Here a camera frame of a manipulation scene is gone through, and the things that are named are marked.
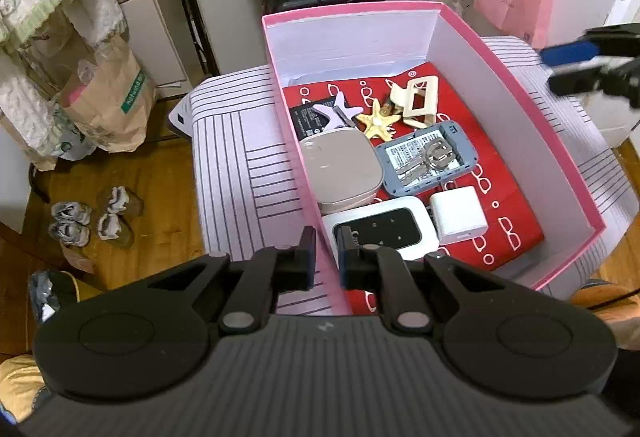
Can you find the black battery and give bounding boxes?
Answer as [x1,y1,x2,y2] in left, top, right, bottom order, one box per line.
[287,98,341,142]

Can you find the silver keys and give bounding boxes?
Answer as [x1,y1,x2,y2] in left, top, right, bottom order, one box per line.
[397,140,458,182]

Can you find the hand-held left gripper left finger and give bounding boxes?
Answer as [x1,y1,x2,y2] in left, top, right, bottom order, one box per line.
[147,226,317,337]

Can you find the black coat rack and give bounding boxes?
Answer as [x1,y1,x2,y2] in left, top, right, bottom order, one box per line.
[27,164,51,202]

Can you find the red printed bag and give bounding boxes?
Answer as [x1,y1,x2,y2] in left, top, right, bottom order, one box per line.
[282,62,546,313]

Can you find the bin with black bag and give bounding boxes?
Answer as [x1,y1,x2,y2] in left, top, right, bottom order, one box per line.
[27,269,81,323]

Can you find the cream claw hair clip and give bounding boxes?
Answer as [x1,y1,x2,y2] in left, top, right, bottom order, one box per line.
[389,77,440,128]

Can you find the brown paper bag green label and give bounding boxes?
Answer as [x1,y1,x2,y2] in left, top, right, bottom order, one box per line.
[57,34,157,152]

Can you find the yellow starfish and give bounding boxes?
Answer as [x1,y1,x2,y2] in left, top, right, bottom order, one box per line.
[356,98,403,140]

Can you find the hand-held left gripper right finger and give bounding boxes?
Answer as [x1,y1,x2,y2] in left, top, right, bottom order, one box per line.
[336,226,506,335]

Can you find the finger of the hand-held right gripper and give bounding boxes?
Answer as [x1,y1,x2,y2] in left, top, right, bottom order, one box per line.
[541,23,640,66]
[547,58,640,110]

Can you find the striped tablecloth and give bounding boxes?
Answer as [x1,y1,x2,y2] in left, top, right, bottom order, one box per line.
[189,36,640,318]

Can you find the gold tin case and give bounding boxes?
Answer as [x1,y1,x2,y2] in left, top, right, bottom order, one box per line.
[299,127,385,215]

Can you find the white pocket router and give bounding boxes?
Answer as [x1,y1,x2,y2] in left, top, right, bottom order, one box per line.
[321,196,440,263]

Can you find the brown shoe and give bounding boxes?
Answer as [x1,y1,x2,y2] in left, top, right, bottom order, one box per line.
[97,187,145,218]
[96,213,135,248]

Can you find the brown paper tag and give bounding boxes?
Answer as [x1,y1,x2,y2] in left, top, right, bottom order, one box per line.
[62,247,96,275]

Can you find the purple hair clip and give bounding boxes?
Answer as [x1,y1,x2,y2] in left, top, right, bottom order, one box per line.
[312,91,363,128]

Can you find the yellow cloth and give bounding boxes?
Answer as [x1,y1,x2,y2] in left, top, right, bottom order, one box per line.
[0,354,48,423]

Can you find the white charger cube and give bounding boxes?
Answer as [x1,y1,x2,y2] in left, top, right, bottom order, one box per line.
[429,186,490,246]

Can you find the pink cardboard box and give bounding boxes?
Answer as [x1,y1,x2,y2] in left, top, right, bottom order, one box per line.
[261,1,611,316]

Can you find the grey pocket router body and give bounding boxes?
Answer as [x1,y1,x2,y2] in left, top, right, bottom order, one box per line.
[375,120,478,198]

